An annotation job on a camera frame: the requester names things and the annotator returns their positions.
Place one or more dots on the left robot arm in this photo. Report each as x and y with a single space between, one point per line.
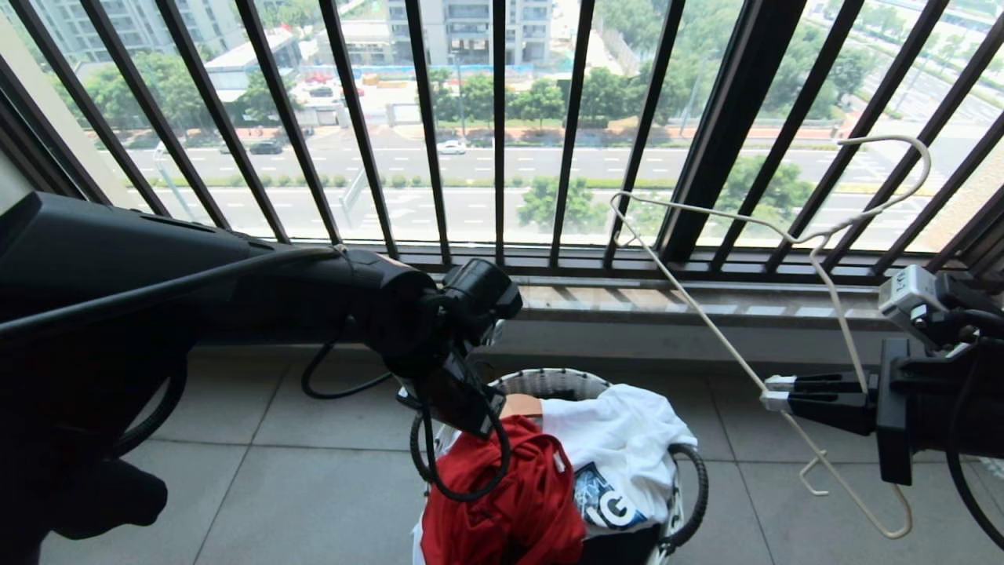
118 259

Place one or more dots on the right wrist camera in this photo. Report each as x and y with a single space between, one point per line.
908 300

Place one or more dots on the white woven laundry basket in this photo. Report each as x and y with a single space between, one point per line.
549 383

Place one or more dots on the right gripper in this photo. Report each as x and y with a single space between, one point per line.
896 408

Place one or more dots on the dark car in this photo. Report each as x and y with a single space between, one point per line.
265 147

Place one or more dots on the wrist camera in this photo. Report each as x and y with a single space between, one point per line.
908 300
480 297

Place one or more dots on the red garment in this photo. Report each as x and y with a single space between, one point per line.
510 502

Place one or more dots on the black metal window railing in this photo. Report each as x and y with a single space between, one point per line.
499 157

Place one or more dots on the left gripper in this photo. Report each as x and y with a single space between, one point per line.
459 396

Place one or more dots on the black window frame post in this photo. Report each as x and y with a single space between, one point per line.
725 118

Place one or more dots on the white printed t-shirt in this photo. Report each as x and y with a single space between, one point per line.
620 439

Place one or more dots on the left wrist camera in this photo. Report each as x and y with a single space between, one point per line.
480 297

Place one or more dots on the peach cloth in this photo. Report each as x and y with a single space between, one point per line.
522 406

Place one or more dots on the white car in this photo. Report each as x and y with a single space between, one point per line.
451 146

